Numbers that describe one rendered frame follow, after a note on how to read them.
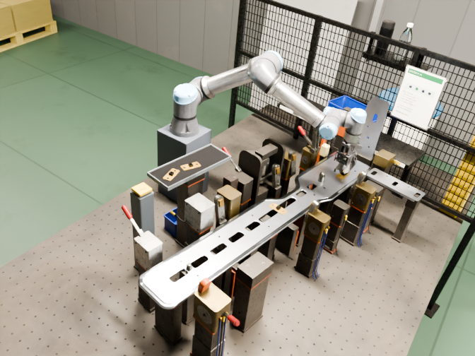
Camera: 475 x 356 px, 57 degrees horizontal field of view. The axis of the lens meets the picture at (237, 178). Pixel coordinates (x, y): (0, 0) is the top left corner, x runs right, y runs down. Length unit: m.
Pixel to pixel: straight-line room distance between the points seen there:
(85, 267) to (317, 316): 1.05
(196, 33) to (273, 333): 4.48
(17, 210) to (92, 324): 1.87
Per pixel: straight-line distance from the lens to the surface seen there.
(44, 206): 3.61
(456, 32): 4.45
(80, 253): 2.19
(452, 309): 3.31
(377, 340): 2.00
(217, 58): 5.67
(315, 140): 2.28
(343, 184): 2.22
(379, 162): 2.43
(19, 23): 6.74
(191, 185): 1.90
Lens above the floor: 2.24
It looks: 36 degrees down
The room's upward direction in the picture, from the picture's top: 7 degrees clockwise
